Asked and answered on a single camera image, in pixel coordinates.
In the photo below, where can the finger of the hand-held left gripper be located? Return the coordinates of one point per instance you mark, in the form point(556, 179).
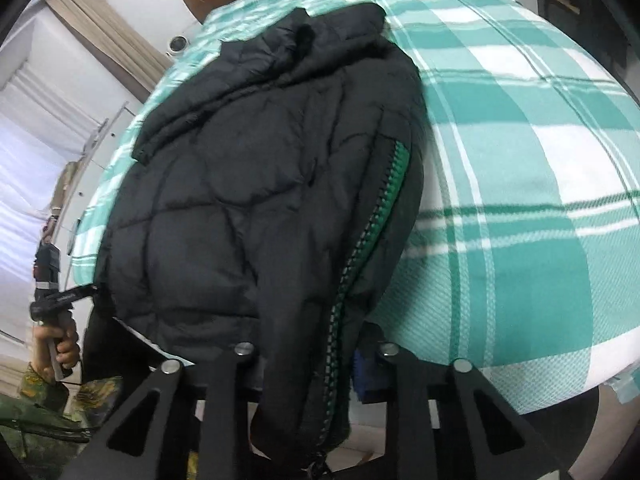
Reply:
point(80, 294)

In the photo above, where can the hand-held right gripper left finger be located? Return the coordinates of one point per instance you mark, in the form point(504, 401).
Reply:
point(232, 380)

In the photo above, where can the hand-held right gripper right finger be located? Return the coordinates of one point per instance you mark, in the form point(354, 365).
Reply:
point(367, 377)

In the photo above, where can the black puffer jacket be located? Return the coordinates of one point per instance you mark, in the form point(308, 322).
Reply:
point(240, 200)

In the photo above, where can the person's left forearm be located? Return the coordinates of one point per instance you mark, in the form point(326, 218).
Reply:
point(40, 410)

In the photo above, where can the person's left hand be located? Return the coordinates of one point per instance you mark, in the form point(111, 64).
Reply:
point(65, 347)

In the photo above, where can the low white cabinet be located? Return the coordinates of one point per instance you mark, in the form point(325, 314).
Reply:
point(95, 160)

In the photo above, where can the bed with green checked sheet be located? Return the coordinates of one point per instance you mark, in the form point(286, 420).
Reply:
point(510, 210)

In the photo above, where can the beige curtain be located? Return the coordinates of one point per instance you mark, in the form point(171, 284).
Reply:
point(110, 35)

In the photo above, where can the small white fan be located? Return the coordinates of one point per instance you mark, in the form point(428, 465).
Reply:
point(177, 45)

